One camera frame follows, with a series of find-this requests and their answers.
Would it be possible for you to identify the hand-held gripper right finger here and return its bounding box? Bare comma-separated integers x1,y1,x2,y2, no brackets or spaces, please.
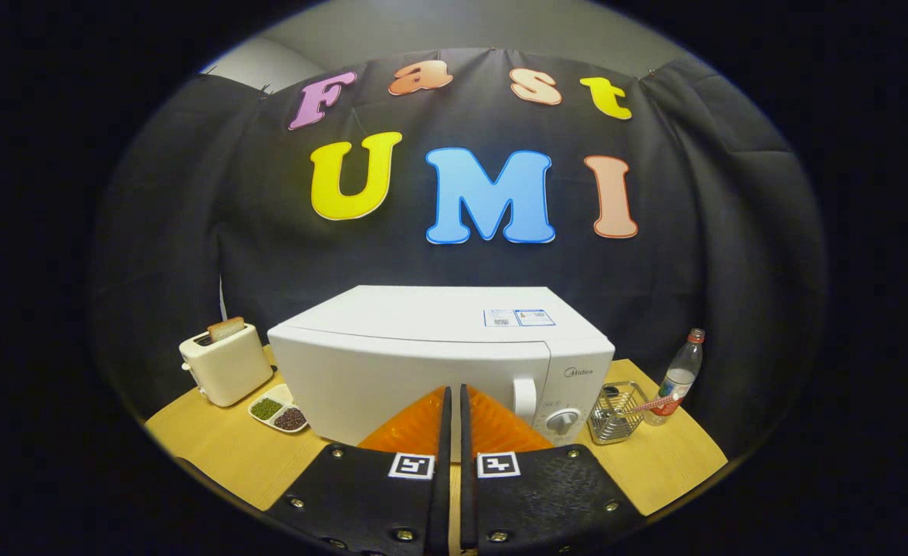
459,384,648,556

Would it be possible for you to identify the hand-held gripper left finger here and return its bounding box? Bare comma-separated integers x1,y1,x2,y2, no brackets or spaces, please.
263,385,453,556

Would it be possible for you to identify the white toaster oven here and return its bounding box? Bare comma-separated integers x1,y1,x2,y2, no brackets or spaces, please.
267,286,616,449

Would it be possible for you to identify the cream bread toaster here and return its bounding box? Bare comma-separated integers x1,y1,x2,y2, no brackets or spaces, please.
178,322,275,408

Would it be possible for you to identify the white divided dish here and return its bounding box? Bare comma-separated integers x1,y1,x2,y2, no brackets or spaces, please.
248,384,310,434

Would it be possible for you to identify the clear plastic water bottle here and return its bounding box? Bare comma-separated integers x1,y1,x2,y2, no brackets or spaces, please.
645,328,706,426

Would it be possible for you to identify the toast slice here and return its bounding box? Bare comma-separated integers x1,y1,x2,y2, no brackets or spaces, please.
207,317,246,343

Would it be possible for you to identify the metal wire utensil basket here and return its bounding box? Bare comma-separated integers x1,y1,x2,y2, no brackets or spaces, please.
587,381,650,446

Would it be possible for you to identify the pink striped utensil handle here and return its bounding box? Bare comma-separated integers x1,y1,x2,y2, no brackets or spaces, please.
630,392,681,415

